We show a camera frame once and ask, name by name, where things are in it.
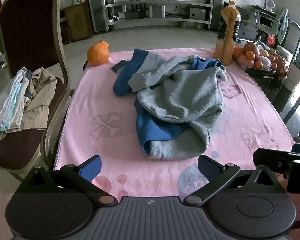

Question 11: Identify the grey and blue sweater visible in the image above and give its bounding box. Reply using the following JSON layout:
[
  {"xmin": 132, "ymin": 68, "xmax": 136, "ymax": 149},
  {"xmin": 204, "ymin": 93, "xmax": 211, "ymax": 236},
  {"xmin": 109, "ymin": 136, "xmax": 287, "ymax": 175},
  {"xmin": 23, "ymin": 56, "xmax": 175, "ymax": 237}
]
[{"xmin": 112, "ymin": 49, "xmax": 226, "ymax": 160}]

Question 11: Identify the pile of folded clothes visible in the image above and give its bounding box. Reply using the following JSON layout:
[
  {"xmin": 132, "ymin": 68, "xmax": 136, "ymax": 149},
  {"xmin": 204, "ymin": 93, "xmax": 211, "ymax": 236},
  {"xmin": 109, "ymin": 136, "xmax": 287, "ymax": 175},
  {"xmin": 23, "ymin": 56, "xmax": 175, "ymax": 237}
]
[{"xmin": 0, "ymin": 68, "xmax": 57, "ymax": 142}]

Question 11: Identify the pink printed towel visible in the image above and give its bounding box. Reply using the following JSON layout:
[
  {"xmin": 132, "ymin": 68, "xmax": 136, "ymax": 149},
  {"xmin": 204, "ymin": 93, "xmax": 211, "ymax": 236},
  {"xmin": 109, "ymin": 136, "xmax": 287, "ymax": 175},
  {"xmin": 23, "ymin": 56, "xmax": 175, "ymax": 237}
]
[{"xmin": 54, "ymin": 49, "xmax": 294, "ymax": 199}]

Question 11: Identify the orange tangerine fruit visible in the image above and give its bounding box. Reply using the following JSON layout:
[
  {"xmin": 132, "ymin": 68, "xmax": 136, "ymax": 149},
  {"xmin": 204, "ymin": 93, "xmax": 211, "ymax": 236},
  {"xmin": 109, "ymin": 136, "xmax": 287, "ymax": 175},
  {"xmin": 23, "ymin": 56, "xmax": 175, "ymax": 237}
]
[{"xmin": 87, "ymin": 41, "xmax": 110, "ymax": 66}]

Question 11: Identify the fruit tray with fruits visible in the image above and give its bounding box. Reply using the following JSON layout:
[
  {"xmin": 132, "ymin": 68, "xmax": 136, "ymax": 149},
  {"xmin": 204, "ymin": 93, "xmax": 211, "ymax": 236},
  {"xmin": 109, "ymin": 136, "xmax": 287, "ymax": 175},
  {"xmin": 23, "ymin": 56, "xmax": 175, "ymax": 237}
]
[{"xmin": 232, "ymin": 42, "xmax": 289, "ymax": 78}]

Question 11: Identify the brown wooden cabinet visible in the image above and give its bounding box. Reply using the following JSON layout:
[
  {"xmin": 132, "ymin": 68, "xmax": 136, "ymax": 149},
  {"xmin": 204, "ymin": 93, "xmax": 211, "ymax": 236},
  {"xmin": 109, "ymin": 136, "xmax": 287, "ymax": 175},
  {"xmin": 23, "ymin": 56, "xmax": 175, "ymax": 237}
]
[{"xmin": 62, "ymin": 2, "xmax": 94, "ymax": 42}]

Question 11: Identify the orange juice bottle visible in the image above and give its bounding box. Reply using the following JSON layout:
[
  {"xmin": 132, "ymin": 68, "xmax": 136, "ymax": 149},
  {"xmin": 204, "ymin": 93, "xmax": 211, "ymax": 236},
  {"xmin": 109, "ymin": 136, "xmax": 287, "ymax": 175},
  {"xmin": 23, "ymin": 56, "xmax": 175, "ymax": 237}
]
[{"xmin": 213, "ymin": 1, "xmax": 241, "ymax": 66}]

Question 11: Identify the dark red chair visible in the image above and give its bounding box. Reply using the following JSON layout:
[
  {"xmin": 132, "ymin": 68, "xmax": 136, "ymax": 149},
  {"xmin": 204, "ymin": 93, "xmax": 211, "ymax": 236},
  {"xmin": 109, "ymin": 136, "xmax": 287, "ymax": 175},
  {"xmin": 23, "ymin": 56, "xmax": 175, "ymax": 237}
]
[{"xmin": 0, "ymin": 0, "xmax": 70, "ymax": 180}]

